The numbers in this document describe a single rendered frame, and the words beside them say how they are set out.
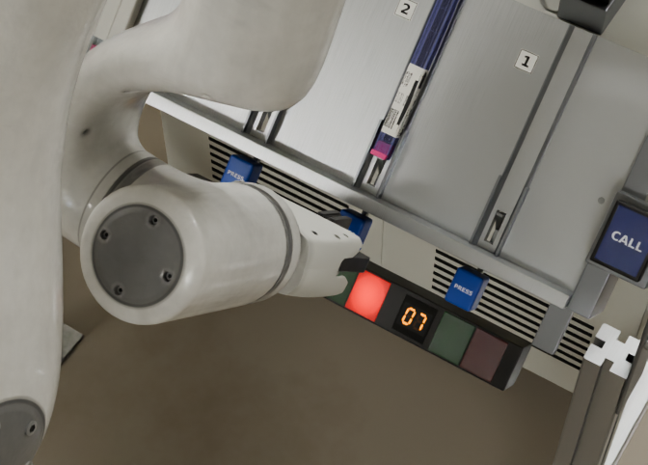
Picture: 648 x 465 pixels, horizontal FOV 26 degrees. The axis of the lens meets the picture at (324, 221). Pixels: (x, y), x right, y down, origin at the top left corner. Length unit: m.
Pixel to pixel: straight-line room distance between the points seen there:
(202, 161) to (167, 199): 1.08
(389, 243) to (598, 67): 0.72
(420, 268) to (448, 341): 0.63
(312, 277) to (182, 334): 0.97
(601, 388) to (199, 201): 0.50
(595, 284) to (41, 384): 0.56
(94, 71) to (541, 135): 0.42
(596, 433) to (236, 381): 0.74
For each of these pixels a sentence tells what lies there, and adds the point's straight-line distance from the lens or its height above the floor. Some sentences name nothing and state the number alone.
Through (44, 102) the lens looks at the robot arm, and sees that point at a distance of 0.62.
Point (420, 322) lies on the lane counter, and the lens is 1.17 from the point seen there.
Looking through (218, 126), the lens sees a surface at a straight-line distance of 1.19.
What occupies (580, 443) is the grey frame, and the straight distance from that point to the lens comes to 1.32.
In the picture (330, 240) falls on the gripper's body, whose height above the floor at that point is 0.84.
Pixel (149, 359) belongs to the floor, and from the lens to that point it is 1.93.
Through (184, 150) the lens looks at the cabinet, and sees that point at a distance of 1.91.
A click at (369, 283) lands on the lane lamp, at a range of 1.18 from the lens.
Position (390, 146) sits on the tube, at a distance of 1.15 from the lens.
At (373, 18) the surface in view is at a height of 0.81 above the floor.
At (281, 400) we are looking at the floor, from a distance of 1.88.
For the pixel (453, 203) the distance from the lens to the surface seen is 1.14.
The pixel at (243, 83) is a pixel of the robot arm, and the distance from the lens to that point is 0.78.
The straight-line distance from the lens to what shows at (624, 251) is 1.07.
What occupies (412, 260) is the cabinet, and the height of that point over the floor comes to 0.18.
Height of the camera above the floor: 1.64
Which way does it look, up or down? 54 degrees down
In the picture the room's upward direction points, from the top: straight up
